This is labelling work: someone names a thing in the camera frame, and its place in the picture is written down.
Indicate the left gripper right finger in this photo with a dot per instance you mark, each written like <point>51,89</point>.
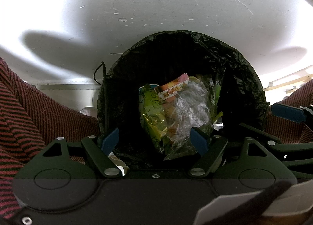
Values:
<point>210,149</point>

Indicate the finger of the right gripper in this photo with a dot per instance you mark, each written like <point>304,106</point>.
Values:
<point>295,114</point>

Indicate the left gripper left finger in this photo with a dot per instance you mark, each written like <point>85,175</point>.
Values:
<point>96,155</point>

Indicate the clear plastic wrap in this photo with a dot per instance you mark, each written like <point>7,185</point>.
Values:
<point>196,105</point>

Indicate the gold foil bag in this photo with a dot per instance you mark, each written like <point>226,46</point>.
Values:
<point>152,114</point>

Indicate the colourful snack packet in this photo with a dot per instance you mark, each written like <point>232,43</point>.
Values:
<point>168,91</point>

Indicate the red striped trousers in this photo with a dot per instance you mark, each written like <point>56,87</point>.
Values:
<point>30,120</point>

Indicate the black trash bin bag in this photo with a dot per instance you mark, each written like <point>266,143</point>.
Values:
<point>159,59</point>

